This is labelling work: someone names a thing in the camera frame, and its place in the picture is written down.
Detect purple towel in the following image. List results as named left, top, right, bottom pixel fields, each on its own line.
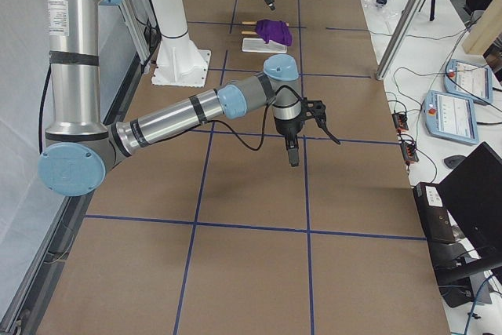
left=255, top=19, right=293, bottom=46

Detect black mini pc box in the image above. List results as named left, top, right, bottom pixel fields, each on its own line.
left=413, top=182, right=464, bottom=245

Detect white curtain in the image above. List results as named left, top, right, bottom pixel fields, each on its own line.
left=0, top=0, right=138, bottom=308

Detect orange black connector hub left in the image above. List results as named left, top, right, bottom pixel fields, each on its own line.
left=391, top=112, right=409, bottom=133

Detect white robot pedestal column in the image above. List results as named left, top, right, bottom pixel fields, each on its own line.
left=151, top=0, right=211, bottom=88

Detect teach pendant far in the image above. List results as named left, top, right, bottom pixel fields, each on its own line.
left=444, top=59, right=493, bottom=105

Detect orange black connector hub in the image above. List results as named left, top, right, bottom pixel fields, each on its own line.
left=400, top=140, right=419, bottom=165
left=391, top=112, right=409, bottom=133

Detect teach pendant near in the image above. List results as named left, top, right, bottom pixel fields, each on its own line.
left=423, top=90, right=479, bottom=145

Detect black monitor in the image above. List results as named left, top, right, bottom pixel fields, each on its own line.
left=438, top=142, right=501, bottom=253

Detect teach pendant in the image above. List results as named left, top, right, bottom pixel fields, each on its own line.
left=444, top=59, right=493, bottom=105
left=423, top=90, right=479, bottom=145

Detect black computer mouse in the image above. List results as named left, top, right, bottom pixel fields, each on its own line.
left=443, top=155, right=466, bottom=169

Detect clear plastic wrap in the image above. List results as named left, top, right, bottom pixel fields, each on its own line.
left=361, top=0, right=406, bottom=27

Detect orange black connector hub right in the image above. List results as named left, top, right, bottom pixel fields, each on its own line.
left=400, top=140, right=419, bottom=165

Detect aluminium frame post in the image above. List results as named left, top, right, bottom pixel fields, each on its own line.
left=376, top=0, right=424, bottom=80

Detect white rack base tray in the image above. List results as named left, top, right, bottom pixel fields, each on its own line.
left=242, top=38, right=288, bottom=54

